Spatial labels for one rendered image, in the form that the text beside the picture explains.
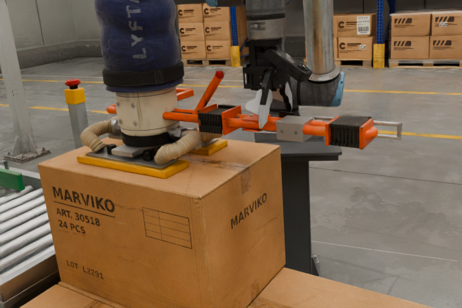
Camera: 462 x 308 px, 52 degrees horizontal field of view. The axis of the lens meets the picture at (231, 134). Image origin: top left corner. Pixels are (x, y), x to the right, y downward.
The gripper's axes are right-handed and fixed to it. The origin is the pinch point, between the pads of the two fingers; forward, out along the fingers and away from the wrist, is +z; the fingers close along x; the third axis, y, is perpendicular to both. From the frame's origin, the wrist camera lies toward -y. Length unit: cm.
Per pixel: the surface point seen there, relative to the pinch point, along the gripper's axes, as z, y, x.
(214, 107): -2.0, 19.8, -1.1
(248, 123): -0.2, 5.9, 4.3
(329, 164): 107, 85, -243
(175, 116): -0.2, 28.9, 4.3
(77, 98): 12, 131, -45
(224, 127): 1.1, 12.4, 5.4
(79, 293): 54, 60, 22
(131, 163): 11.0, 37.5, 14.3
